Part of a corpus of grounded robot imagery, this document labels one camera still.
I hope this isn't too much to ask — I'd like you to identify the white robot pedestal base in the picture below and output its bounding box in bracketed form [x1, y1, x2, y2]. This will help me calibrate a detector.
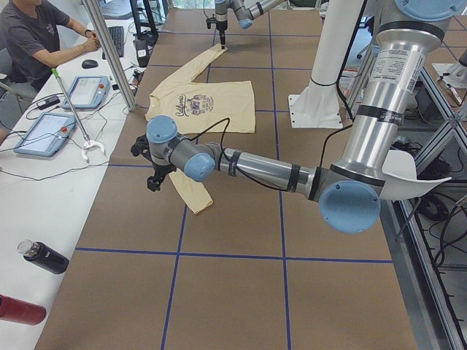
[288, 0, 366, 129]

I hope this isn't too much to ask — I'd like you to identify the black computer mouse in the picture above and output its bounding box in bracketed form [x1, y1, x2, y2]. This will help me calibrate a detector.
[82, 59, 99, 69]

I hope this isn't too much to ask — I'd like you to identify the near blue teach pendant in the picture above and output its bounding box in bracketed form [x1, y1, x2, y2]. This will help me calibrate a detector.
[14, 112, 76, 158]

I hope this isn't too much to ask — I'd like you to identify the black computer keyboard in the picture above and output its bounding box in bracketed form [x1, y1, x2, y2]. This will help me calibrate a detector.
[107, 26, 125, 58]

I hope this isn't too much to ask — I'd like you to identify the aluminium frame post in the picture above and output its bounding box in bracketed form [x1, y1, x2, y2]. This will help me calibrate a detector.
[82, 0, 136, 112]

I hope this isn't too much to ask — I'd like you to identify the blue teach pendant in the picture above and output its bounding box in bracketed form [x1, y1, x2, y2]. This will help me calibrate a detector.
[67, 76, 109, 110]
[14, 112, 76, 158]

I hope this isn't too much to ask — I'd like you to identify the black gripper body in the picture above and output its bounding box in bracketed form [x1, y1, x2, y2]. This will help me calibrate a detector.
[131, 135, 176, 191]
[206, 13, 228, 31]

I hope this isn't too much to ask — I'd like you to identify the seated person in grey shirt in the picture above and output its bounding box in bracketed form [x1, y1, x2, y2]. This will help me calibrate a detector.
[1, 0, 101, 91]

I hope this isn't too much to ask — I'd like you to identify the black water bottle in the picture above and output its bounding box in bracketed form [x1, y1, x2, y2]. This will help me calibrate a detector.
[18, 239, 69, 274]

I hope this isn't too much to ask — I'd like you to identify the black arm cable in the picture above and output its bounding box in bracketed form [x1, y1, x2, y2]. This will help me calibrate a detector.
[182, 117, 293, 190]

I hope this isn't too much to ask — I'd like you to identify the red water bottle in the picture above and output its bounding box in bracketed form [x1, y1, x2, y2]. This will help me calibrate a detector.
[1, 295, 47, 325]

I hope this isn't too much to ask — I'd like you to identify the cream long-sleeve printed shirt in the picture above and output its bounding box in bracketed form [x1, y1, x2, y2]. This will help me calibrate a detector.
[146, 44, 255, 214]

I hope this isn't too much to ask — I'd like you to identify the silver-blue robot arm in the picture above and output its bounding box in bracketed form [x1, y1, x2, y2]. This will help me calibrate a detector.
[131, 1, 463, 233]
[206, 0, 282, 50]

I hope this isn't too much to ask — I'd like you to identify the far blue teach pendant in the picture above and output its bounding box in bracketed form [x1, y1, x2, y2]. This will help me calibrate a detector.
[67, 76, 109, 110]

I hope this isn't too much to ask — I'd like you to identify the reacher grabber stick tool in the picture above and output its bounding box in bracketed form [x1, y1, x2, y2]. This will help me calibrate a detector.
[51, 68, 105, 163]

